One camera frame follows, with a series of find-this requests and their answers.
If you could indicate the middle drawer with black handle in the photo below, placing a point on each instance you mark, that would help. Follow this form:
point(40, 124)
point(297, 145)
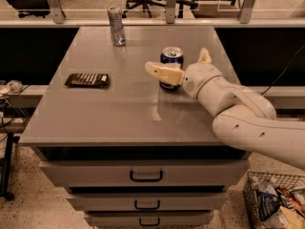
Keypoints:
point(147, 202)

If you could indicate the blue chip bag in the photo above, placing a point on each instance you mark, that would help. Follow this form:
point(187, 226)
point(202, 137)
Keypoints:
point(268, 204)

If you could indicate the crumpled plastic wrap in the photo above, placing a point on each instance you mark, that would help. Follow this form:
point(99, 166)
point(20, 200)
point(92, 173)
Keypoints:
point(15, 86)

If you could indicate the silver slim can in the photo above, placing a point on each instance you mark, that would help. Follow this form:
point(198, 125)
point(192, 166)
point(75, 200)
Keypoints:
point(117, 29)

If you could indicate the black stand left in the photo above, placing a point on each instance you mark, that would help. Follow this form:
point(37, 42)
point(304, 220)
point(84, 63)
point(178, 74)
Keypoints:
point(5, 167)

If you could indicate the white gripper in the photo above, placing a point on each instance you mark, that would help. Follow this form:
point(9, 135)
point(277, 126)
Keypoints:
point(199, 76)

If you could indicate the blue pepsi can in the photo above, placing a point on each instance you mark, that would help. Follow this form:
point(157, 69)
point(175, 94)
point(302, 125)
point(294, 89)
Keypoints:
point(171, 55)

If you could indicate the bottom drawer with black handle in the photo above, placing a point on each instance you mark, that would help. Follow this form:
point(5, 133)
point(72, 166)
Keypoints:
point(149, 219)

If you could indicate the top drawer with black handle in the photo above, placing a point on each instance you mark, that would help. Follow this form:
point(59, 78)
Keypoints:
point(119, 173)

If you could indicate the grey drawer cabinet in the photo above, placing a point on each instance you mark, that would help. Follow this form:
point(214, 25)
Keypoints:
point(132, 118)

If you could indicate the black office chair centre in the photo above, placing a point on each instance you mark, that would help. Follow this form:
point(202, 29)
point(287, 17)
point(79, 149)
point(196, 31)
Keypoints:
point(144, 5)

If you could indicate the dark snack bar packet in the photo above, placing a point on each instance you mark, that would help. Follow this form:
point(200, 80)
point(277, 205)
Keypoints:
point(87, 80)

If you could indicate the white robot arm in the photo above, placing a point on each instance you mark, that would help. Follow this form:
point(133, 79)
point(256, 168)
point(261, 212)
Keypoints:
point(242, 118)

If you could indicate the wire basket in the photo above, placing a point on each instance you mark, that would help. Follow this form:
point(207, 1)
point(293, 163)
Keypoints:
point(250, 196)

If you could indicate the yellow snack bag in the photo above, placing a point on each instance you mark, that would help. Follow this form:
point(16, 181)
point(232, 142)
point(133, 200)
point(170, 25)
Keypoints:
point(291, 219)

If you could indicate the red snack bag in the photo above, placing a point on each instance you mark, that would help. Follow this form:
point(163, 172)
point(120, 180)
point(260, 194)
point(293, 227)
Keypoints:
point(288, 200)

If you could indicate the drawer with black handle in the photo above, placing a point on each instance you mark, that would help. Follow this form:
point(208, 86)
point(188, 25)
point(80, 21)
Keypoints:
point(147, 202)
point(149, 219)
point(119, 173)

